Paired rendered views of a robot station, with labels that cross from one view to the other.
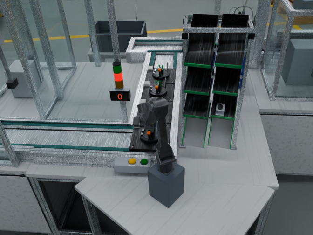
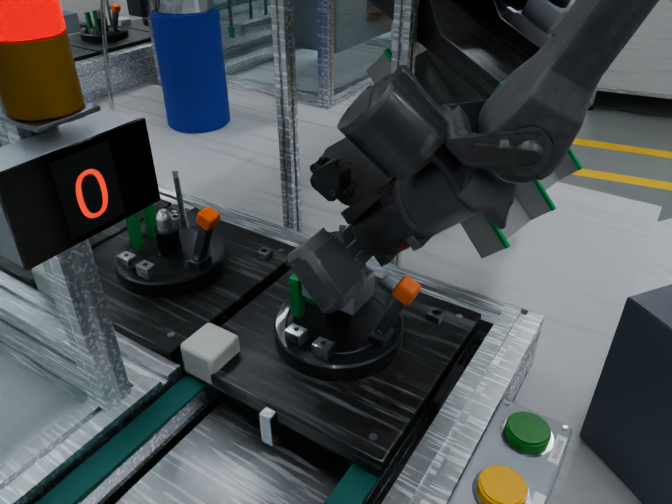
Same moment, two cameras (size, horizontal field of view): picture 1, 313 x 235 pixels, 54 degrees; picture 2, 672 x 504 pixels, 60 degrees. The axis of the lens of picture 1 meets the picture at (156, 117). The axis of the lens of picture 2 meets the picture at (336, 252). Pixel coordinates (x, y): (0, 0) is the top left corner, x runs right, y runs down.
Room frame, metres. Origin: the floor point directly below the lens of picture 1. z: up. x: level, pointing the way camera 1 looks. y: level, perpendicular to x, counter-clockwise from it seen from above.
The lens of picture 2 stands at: (1.26, 0.48, 1.40)
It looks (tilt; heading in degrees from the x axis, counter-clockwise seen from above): 33 degrees down; 295
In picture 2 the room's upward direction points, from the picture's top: straight up
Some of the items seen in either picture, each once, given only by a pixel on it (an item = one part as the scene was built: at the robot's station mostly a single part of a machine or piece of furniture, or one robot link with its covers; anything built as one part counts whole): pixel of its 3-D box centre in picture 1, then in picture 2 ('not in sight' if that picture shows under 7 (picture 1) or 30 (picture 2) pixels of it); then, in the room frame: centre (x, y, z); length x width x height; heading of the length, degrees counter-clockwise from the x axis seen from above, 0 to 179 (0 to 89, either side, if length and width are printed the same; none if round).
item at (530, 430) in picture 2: (144, 162); (526, 434); (1.25, 0.08, 0.96); 0.04 x 0.04 x 0.02
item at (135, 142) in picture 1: (150, 137); (338, 341); (1.46, 0.04, 0.96); 0.24 x 0.24 x 0.02; 83
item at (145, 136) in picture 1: (150, 134); (338, 327); (1.46, 0.04, 0.98); 0.14 x 0.14 x 0.02
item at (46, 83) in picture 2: (119, 82); (35, 72); (1.60, 0.22, 1.29); 0.05 x 0.05 x 0.05
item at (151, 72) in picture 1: (160, 70); not in sight; (2.20, -0.05, 1.01); 0.24 x 0.24 x 0.13; 83
